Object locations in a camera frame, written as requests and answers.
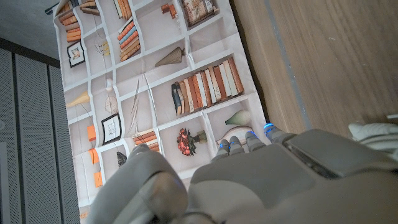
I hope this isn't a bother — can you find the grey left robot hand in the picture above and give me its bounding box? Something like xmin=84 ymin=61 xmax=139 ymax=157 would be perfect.
xmin=85 ymin=123 xmax=398 ymax=224

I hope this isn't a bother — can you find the printed bookshelf backdrop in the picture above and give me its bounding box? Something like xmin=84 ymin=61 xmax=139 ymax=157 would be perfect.
xmin=52 ymin=0 xmax=271 ymax=224

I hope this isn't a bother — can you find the black backdrop crossbar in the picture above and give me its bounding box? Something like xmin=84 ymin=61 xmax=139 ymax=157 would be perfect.
xmin=44 ymin=2 xmax=60 ymax=16

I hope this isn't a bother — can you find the white rope coil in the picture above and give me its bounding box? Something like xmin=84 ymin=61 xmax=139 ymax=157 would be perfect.
xmin=348 ymin=122 xmax=398 ymax=161

